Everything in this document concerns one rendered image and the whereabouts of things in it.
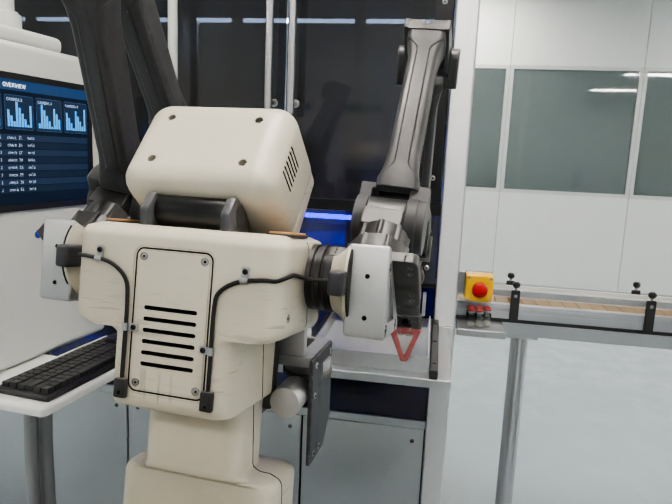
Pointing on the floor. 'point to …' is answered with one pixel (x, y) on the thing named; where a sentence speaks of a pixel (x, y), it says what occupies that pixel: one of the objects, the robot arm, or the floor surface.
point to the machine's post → (450, 237)
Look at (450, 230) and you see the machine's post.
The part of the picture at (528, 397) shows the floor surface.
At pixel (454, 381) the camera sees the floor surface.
